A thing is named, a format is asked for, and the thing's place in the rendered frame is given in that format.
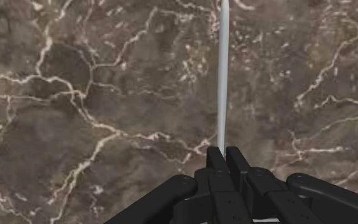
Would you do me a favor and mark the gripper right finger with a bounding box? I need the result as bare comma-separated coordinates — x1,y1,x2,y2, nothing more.
225,146,358,224

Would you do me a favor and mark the thin grey rod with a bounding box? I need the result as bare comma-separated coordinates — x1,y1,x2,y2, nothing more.
216,0,230,156

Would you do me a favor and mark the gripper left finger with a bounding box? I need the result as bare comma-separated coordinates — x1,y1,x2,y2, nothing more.
104,146,254,224

